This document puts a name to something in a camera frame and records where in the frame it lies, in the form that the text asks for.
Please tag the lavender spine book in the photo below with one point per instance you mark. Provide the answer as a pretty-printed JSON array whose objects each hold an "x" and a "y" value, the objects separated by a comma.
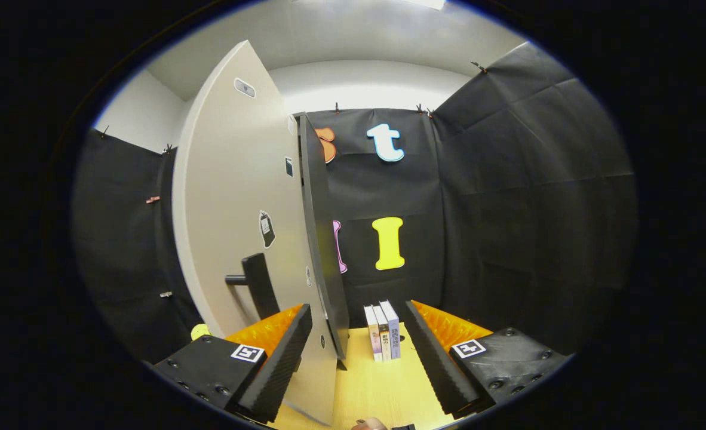
[{"x": 392, "y": 331}]

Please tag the beige shoe cabinet door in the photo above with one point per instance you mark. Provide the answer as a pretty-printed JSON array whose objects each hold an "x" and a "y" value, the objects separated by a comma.
[{"x": 227, "y": 179}]

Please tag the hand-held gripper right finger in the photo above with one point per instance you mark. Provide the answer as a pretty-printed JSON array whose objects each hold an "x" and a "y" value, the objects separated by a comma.
[{"x": 433, "y": 358}]

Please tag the dark spine book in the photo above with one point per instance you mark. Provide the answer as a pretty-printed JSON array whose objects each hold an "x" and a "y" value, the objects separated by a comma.
[{"x": 383, "y": 337}]

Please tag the yellow pineapple plush toy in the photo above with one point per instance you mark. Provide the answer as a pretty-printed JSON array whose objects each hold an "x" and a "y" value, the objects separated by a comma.
[{"x": 200, "y": 332}]

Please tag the white pink spine book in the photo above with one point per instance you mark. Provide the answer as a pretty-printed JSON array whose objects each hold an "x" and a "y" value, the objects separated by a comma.
[{"x": 372, "y": 334}]

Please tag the grey shoe cabinet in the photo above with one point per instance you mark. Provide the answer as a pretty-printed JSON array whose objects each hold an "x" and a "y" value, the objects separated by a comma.
[{"x": 323, "y": 239}]

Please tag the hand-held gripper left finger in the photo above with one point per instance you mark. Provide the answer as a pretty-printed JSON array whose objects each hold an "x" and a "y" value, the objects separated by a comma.
[{"x": 278, "y": 364}]

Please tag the black backdrop cloth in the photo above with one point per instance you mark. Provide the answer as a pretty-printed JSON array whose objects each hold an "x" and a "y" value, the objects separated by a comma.
[{"x": 538, "y": 209}]

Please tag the wooden clothespin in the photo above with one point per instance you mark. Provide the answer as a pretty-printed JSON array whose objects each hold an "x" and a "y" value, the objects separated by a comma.
[{"x": 153, "y": 199}]

